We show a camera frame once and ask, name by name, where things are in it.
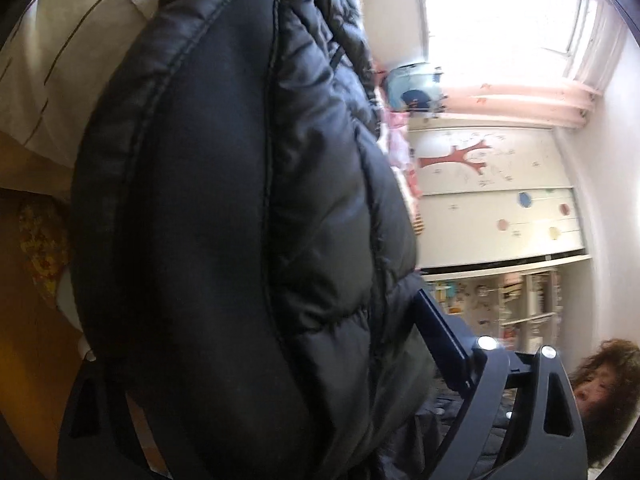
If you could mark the yellow floral cloth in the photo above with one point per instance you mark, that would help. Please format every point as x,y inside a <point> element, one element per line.
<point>42,250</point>

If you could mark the black puffer jacket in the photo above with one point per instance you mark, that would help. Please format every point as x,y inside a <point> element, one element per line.
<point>225,210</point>

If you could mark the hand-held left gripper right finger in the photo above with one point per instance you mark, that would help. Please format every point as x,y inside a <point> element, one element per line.
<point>442,337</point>

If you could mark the person's head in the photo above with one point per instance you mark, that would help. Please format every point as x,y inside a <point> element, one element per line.
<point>610,390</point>

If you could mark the pink and blue whale curtain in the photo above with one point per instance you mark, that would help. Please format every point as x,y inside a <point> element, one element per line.
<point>415,90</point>

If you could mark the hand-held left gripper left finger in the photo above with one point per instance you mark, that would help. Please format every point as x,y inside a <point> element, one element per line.
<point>67,455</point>

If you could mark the person's dark clothing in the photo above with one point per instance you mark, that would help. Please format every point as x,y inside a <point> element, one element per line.
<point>440,410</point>

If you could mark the pink checked blanket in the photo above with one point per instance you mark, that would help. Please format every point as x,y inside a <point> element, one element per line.
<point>400,160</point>

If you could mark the white striped duvet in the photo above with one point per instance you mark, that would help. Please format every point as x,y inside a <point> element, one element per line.
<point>65,60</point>

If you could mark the white wardrobe with tree decal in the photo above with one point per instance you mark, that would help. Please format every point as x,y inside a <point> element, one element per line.
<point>475,220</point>

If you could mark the cluttered white shelf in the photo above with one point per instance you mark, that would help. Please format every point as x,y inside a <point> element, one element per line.
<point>525,300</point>

